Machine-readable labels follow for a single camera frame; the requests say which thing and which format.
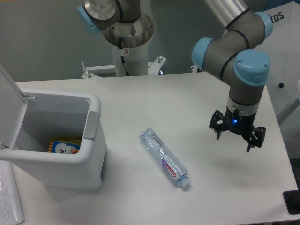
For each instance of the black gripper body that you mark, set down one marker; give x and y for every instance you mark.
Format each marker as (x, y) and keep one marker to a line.
(241, 125)

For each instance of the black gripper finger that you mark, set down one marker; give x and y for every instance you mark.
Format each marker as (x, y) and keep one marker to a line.
(220, 122)
(254, 137)

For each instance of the clear plastic water bottle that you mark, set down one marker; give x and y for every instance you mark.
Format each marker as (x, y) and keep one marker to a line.
(167, 161)

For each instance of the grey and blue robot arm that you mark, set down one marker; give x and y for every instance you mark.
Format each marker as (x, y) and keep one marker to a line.
(232, 58)

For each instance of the white plastic trash can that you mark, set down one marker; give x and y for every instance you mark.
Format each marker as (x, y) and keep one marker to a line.
(59, 114)

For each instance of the white trash can lid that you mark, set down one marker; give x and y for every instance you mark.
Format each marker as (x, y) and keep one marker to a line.
(13, 105)

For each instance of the black device at table edge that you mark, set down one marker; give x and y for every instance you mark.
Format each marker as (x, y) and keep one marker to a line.
(292, 201)

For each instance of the white Superior umbrella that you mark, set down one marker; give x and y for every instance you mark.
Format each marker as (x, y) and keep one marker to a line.
(283, 48)

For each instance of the yellow blue snack package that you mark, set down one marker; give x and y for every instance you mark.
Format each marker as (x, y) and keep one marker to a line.
(65, 146)

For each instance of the white metal base bracket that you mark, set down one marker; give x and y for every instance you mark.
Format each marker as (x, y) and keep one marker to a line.
(125, 68)

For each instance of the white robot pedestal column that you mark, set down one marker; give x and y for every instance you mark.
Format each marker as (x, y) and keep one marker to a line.
(130, 39)

